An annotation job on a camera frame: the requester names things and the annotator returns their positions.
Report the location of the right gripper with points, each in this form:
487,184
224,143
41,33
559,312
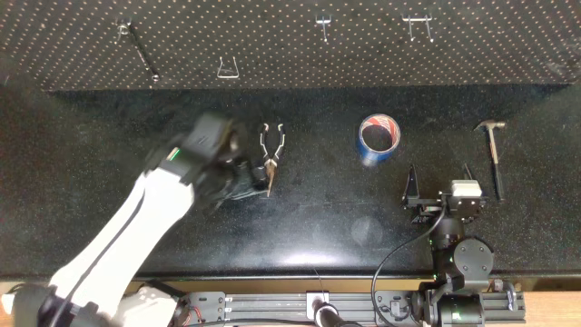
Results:
465,206

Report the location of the wrench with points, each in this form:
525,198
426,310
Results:
140,54

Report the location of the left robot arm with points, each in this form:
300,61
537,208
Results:
136,227

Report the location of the black pegboard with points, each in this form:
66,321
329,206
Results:
272,45

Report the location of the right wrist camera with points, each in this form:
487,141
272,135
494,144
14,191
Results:
466,188

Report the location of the pliers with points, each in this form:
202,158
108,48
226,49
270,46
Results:
271,165

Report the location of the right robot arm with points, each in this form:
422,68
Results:
472,263

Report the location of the roll of blue tape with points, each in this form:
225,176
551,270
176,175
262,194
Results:
368,154

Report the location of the mounting rail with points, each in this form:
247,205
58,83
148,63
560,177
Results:
272,305

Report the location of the hammer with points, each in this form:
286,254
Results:
493,150

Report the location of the metal hook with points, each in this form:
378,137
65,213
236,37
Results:
123,21
410,25
323,22
219,75

